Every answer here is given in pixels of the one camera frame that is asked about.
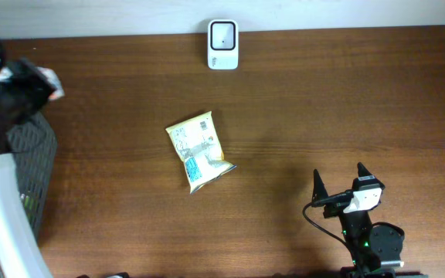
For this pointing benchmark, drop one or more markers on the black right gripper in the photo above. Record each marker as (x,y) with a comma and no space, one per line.
(338,207)

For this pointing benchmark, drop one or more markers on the grey plastic mesh basket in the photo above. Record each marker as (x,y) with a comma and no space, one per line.
(34,147)

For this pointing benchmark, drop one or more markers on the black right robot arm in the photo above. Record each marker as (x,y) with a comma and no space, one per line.
(375,248)

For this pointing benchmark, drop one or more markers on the yellow snack bag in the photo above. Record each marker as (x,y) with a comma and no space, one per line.
(197,144)

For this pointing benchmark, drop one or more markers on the orange tissue pack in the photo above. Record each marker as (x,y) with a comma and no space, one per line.
(54,80)

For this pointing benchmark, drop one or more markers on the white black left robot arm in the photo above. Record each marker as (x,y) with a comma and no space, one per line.
(19,253)

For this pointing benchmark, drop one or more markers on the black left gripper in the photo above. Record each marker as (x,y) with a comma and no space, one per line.
(15,94)

